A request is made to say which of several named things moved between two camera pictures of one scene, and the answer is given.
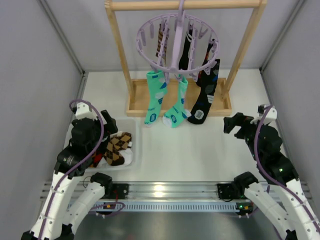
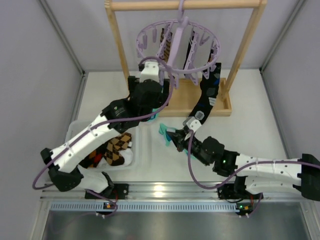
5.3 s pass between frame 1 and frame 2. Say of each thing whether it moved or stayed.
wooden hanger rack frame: stayed
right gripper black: moved
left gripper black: moved
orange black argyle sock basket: stayed
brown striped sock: moved
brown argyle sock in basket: stayed
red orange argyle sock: moved
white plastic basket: stayed
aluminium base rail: stayed
